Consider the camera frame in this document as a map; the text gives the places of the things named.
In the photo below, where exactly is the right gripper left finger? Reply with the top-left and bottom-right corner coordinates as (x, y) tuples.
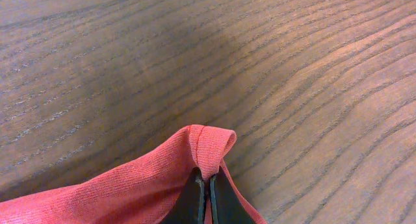
(161, 168), (205, 224)

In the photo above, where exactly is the red soccer t-shirt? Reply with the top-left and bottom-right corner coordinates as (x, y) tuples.
(0, 124), (268, 224)

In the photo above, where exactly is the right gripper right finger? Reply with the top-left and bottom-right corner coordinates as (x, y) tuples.
(209, 167), (255, 224)

